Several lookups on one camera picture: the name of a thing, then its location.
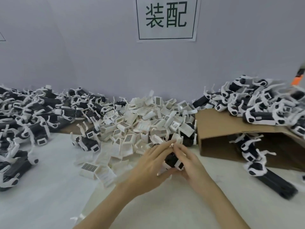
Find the person's right hand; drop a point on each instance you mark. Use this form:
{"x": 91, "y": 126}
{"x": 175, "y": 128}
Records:
{"x": 195, "y": 169}

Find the person's left hand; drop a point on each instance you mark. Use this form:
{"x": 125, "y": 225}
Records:
{"x": 147, "y": 169}

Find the person's left thumb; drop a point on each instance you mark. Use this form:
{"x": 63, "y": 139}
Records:
{"x": 169, "y": 173}

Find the person's right fingers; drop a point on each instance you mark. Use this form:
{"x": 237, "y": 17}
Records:
{"x": 184, "y": 155}

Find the black white handheld device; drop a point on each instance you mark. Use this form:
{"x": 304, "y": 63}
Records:
{"x": 172, "y": 160}

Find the small white plastic clip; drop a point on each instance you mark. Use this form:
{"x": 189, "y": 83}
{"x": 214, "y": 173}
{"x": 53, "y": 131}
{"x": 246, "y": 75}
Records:
{"x": 172, "y": 144}

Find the person's left forearm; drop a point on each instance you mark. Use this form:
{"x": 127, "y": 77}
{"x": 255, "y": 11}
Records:
{"x": 107, "y": 207}

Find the person's right forearm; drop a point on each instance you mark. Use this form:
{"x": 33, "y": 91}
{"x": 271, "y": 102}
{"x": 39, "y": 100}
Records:
{"x": 219, "y": 205}

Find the brown cardboard box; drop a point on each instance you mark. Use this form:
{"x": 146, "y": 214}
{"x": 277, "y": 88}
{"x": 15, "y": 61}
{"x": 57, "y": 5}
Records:
{"x": 214, "y": 131}

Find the pile of white labelled clips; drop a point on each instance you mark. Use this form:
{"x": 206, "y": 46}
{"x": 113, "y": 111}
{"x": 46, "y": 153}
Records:
{"x": 143, "y": 121}

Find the black white device curved arms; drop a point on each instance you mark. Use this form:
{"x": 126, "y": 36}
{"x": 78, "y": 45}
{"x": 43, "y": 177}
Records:
{"x": 250, "y": 149}

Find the heap of black white devices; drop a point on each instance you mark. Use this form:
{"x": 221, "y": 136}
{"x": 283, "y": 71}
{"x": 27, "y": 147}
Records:
{"x": 259, "y": 104}

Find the long black white device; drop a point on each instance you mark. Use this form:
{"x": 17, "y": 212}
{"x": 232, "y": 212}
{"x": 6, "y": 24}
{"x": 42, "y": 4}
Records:
{"x": 274, "y": 180}

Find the white paper sign black characters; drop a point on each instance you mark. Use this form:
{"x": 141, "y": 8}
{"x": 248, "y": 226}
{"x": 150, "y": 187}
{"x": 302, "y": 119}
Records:
{"x": 166, "y": 19}

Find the orange black tool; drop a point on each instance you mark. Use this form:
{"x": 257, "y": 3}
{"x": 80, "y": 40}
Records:
{"x": 297, "y": 77}

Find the pile of black white devices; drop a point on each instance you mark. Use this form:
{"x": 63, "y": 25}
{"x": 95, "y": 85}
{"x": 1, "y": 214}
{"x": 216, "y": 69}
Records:
{"x": 35, "y": 116}

